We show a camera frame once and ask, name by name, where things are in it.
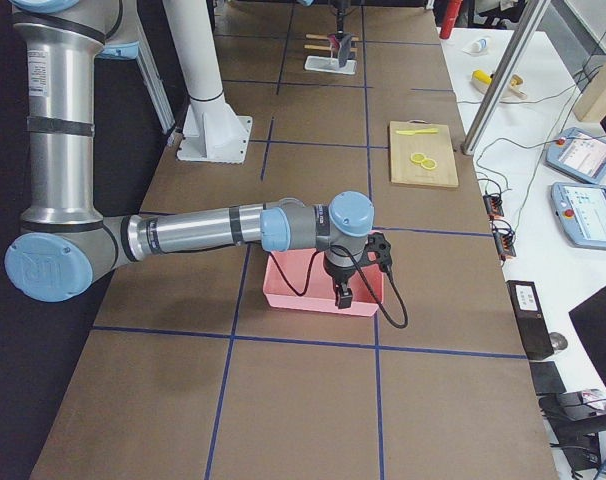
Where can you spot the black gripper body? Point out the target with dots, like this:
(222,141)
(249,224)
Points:
(338,275)

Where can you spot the grey and pink cloth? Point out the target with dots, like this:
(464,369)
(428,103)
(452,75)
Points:
(340,47)

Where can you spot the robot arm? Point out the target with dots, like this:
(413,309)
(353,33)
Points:
(81,222)
(341,10)

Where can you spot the pink plastic bin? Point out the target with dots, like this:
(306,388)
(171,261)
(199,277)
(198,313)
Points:
(320,296)

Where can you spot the lemon slice back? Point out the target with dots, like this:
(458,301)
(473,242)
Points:
(417,158)

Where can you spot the lemon slice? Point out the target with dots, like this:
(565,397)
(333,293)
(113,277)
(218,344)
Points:
(417,158)
(429,164)

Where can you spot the lemon slice front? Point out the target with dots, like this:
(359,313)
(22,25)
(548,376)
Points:
(429,164)

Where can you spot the bamboo cutting board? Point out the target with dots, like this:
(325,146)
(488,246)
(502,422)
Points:
(438,147)

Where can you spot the yellow plastic knife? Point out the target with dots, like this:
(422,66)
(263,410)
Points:
(413,132)

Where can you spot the black box device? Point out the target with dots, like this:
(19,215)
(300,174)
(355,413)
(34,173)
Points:
(529,319)

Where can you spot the white support column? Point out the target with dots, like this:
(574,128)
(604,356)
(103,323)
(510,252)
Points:
(212,131)

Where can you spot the white metal tray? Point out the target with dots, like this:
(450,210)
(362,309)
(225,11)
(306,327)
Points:
(329,65)

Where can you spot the near teach pendant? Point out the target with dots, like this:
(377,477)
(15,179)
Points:
(581,211)

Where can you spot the teach pendant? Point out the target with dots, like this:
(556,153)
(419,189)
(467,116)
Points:
(578,155)
(581,211)

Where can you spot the far teach pendant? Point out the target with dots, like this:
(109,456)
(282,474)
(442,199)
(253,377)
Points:
(578,155)

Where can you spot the red cylinder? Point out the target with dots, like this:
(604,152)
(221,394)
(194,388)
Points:
(449,18)

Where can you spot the aluminium frame post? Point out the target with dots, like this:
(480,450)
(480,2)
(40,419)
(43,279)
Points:
(517,45)

